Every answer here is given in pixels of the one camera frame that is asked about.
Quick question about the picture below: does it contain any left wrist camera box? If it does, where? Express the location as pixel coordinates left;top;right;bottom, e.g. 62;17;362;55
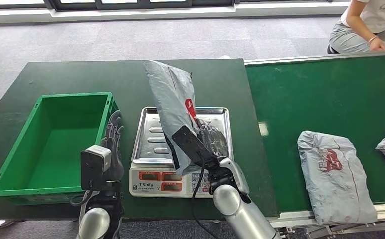
80;145;112;191

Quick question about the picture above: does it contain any dark green table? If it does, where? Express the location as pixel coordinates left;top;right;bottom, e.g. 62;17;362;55
0;58;280;221

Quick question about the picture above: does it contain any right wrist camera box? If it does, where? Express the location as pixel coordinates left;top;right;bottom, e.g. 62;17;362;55
172;125;220;169

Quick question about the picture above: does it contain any dark window frame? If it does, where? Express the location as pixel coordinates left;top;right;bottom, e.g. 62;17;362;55
0;0;351;10

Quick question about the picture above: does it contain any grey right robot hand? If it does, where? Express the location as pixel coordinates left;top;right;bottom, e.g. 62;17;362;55
195;120;229;159

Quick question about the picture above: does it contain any white electronic scale body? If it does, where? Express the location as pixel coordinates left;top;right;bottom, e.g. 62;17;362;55
129;161;213;199

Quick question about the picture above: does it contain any green plastic crate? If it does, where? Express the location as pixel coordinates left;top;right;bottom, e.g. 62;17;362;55
0;92;121;205

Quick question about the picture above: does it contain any steel weighing tray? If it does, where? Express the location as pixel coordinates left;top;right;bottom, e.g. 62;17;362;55
131;106;234;165

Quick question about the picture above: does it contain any green conveyor belt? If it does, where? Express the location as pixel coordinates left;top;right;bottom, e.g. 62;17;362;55
244;53;385;214

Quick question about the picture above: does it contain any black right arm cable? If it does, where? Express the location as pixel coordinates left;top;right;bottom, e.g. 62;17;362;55
190;158;220;239

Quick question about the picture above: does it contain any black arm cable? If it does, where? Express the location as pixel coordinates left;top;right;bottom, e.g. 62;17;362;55
69;190;95;208
190;158;220;239

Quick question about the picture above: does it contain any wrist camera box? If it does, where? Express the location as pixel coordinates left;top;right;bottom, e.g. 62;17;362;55
172;125;220;169
80;145;112;191

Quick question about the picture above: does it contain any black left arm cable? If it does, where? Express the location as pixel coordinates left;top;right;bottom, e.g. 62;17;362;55
69;190;95;208

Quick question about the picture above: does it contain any person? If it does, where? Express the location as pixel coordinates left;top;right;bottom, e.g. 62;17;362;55
327;0;385;54

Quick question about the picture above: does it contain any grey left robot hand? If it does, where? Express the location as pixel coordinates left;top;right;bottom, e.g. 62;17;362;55
100;110;125;182

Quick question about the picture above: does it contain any person's hand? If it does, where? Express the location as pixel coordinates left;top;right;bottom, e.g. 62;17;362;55
369;38;385;52

